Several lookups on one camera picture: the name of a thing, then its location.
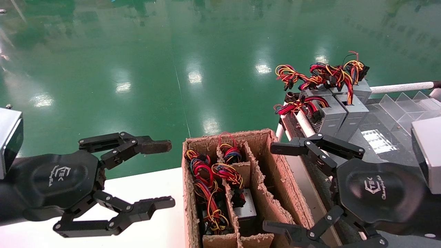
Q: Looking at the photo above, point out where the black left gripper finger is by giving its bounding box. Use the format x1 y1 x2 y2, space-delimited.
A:
79 132 172 170
53 191 175 238

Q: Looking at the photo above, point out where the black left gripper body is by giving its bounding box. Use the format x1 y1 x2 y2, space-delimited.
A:
10 150 105 221

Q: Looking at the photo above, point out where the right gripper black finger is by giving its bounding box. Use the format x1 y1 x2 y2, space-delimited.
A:
270 134 366 177
263 206 389 248

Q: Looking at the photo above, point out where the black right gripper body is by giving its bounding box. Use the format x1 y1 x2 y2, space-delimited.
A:
336 158 428 235

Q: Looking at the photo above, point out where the grey power supply with cables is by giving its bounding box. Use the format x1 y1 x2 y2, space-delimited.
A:
218 132 242 164
299 62 370 142
211 163 258 229
341 51 373 104
184 149 230 235

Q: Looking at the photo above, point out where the short cardboard cross divider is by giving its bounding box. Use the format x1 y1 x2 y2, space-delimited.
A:
203 233 275 248
220 161 251 188

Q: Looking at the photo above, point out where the long cardboard divider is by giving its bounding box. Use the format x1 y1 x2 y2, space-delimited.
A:
216 146 242 248
243 142 302 248

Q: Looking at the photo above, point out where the black conveyor belt table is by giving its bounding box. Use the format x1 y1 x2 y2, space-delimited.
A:
281 93 441 248

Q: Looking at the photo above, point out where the grey power supply mesh side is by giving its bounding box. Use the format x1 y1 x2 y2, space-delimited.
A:
274 65 347 137

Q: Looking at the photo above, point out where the brown cardboard box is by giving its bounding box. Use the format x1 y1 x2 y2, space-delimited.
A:
182 128 316 248

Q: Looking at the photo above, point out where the clear acrylic divider tray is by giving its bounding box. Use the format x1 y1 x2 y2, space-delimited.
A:
376 91 441 135

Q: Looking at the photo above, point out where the white crossbar tube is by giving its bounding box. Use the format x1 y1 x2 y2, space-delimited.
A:
370 81 435 94

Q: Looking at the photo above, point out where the short white frame tube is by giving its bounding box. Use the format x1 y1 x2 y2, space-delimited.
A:
275 115 287 142

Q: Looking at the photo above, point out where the long white rail tube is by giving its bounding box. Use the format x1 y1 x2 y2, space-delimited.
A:
295 110 335 183

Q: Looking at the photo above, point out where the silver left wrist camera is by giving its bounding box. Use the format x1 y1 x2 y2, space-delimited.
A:
0 107 24 179

